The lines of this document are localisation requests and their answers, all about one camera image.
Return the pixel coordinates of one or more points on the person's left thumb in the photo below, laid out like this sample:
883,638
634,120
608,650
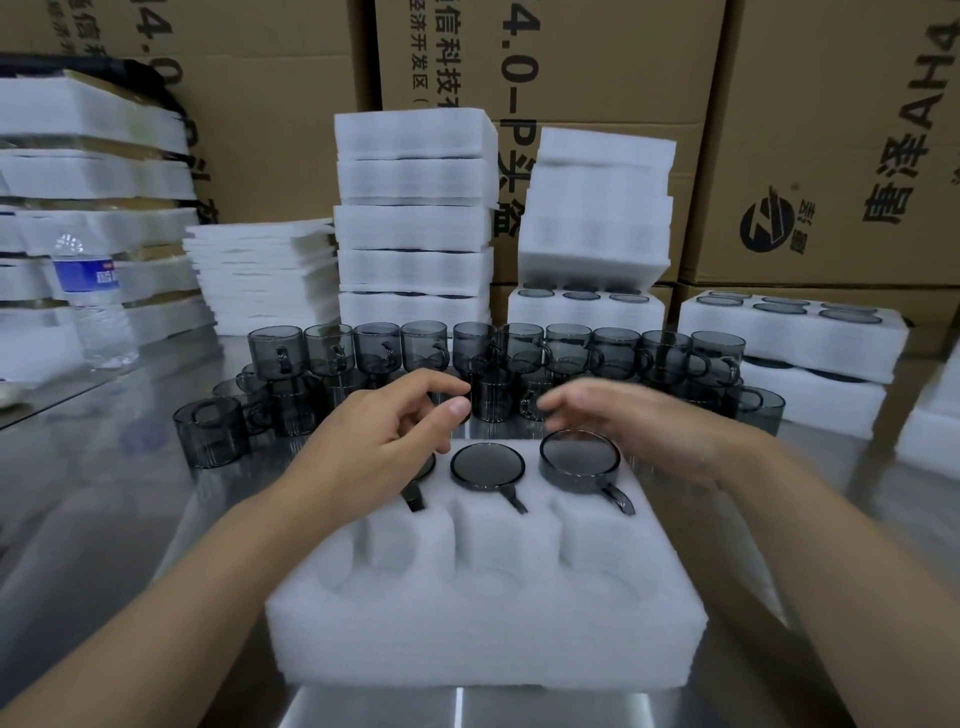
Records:
446,411

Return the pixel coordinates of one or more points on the person's right hand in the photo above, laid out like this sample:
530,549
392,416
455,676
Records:
675,435

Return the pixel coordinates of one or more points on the person's right forearm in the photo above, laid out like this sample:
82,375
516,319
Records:
847,585

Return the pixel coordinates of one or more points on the group of loose grey cups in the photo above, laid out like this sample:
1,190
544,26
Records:
285,356

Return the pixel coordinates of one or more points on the white foam cup tray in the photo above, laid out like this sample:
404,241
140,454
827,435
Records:
607,148
414,271
412,229
487,600
592,251
585,315
795,341
817,405
416,133
934,427
412,309
600,191
416,181

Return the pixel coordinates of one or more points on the set of packed grey cups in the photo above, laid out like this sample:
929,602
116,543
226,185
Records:
780,308

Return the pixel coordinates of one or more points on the grey glass cup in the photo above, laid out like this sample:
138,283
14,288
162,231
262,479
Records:
629,298
416,487
487,465
579,459
536,293
581,295

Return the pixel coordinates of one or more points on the stack of thin foam sheets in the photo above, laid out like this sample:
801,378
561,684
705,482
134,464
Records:
262,274

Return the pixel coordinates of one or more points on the person's left hand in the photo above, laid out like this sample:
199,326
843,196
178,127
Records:
360,450

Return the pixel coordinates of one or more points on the person's left forearm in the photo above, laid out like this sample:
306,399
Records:
172,615

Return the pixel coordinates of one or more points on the stack of foam and cardboard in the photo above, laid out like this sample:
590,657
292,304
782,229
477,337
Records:
82,180

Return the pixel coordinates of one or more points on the person's right fingers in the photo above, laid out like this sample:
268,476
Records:
592,401

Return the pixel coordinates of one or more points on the clear plastic water bottle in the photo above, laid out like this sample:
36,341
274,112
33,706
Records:
94,300

